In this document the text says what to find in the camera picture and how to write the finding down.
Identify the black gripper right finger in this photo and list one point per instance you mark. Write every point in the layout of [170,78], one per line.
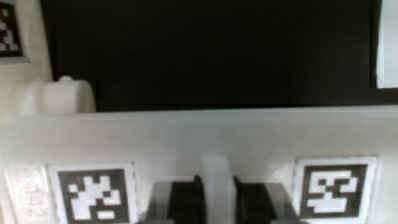
[263,204]

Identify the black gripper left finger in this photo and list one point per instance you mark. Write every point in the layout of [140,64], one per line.
[176,203]

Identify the white cabinet body box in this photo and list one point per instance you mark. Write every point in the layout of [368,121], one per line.
[33,95]

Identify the white table border rail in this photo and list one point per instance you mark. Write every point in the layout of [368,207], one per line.
[387,46]

